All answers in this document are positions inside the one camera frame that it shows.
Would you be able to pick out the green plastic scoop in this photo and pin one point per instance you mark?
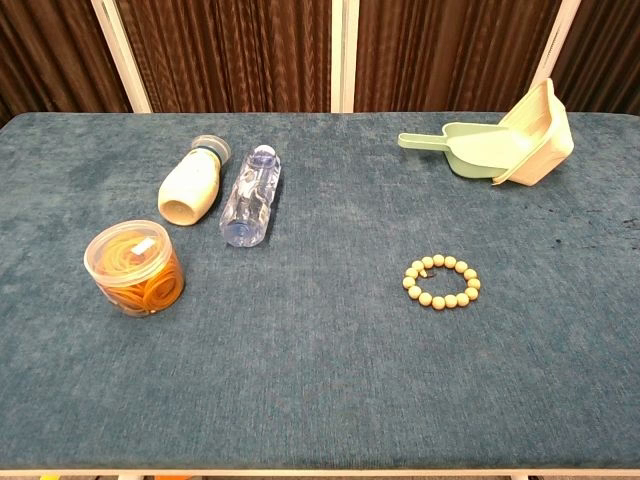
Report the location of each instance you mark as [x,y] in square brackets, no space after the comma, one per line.
[470,145]

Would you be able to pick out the clear plastic water bottle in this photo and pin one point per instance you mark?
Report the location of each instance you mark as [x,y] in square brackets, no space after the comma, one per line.
[250,195]

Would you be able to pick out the cream plastic basket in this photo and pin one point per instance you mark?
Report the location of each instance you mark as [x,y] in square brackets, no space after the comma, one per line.
[545,145]

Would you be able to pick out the clear jar of rubber bands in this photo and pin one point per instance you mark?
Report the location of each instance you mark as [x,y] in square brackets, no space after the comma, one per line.
[135,270]

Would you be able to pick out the white bottle with clear cap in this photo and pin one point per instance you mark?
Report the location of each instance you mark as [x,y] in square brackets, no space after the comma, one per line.
[190,185]

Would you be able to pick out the brown curtain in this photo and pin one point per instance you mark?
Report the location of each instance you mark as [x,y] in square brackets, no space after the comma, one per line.
[240,50]

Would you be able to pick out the teal tablecloth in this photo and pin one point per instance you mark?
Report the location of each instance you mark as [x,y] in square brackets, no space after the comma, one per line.
[320,350]

